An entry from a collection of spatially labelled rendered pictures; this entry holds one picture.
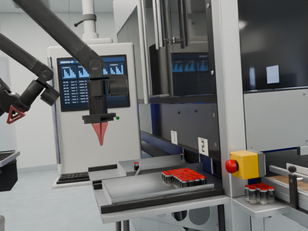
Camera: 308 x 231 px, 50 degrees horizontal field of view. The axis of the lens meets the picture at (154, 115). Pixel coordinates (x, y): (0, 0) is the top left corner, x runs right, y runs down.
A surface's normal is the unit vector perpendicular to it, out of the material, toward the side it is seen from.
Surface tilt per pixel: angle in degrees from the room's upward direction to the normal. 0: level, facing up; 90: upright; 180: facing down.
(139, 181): 90
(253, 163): 90
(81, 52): 98
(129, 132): 90
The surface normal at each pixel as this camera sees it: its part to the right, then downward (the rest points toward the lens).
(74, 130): 0.14, 0.04
